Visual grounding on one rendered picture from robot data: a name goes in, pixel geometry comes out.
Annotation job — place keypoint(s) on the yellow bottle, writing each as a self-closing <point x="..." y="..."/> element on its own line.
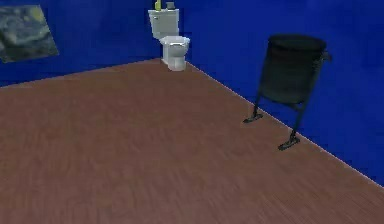
<point x="158" y="4"/>

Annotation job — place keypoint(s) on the white toilet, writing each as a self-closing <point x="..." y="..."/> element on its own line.
<point x="169" y="33"/>

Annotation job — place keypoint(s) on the black bin on stand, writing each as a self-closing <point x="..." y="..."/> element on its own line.
<point x="290" y="73"/>

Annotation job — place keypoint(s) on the grey small box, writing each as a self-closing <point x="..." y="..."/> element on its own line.
<point x="170" y="5"/>

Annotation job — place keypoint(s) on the grey swirly wall picture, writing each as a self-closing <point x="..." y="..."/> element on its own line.
<point x="23" y="33"/>

